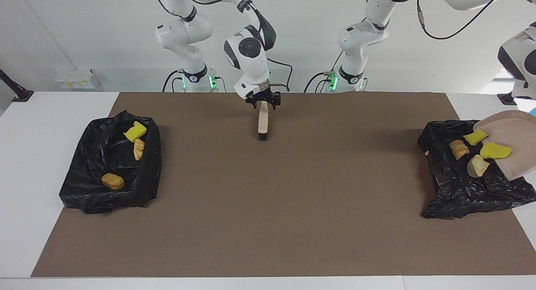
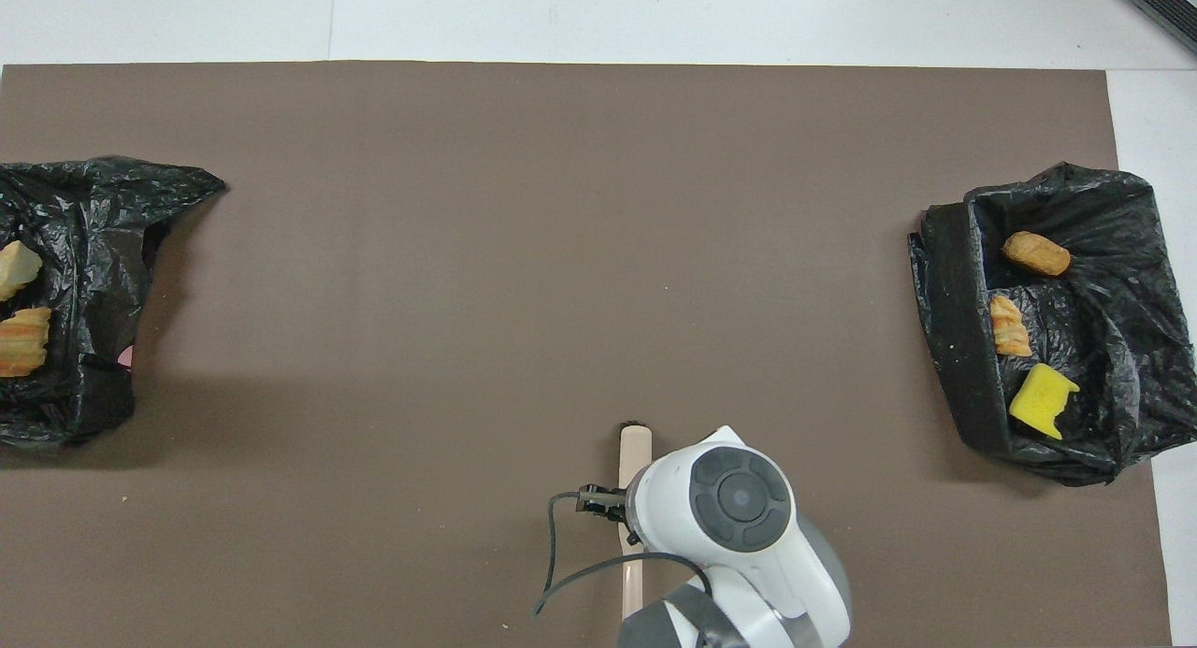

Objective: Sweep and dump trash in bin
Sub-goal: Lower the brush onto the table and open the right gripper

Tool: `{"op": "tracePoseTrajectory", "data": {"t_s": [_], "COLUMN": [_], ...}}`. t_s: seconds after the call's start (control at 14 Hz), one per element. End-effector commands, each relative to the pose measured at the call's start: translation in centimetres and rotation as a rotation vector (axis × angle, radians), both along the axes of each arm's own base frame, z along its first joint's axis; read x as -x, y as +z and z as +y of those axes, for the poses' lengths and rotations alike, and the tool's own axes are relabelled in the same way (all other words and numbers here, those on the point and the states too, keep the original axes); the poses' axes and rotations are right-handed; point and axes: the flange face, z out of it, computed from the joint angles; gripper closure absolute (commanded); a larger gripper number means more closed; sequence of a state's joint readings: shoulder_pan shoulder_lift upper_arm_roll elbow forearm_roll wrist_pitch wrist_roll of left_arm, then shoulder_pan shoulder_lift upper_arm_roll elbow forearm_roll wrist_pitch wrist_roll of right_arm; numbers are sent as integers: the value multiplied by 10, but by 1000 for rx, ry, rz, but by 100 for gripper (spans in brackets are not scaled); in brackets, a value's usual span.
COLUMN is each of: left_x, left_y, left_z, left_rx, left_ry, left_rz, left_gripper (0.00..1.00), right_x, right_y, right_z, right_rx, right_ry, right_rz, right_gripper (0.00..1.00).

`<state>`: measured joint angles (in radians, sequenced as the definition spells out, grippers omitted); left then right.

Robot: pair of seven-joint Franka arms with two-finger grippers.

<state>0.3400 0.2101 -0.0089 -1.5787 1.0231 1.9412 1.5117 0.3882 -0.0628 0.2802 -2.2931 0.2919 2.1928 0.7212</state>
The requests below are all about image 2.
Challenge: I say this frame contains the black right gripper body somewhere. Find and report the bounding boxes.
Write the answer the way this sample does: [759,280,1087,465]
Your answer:
[576,484,639,546]

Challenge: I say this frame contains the round bread slice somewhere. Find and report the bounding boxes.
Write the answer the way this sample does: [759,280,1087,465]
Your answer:
[989,295,1033,357]

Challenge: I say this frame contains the green and yellow sponge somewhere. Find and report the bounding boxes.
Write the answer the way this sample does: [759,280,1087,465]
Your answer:
[1008,363,1081,440]

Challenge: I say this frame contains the brown bread roll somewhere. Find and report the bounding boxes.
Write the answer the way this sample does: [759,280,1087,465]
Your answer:
[1002,231,1073,277]

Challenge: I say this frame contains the pale bread piece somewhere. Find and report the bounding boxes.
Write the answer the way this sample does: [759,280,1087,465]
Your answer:
[0,240,44,302]

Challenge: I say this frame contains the black bag lined bin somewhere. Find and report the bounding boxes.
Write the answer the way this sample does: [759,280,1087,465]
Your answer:
[0,155,227,448]
[907,162,1197,487]

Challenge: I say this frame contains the brown table mat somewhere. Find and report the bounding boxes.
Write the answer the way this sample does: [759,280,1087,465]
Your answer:
[0,61,1175,648]

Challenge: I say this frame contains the dark grey ribbed object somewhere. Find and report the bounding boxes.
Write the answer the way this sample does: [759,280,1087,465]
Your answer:
[1111,0,1197,55]

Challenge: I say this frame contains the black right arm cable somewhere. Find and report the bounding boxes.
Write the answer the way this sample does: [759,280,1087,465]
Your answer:
[533,491,712,648]

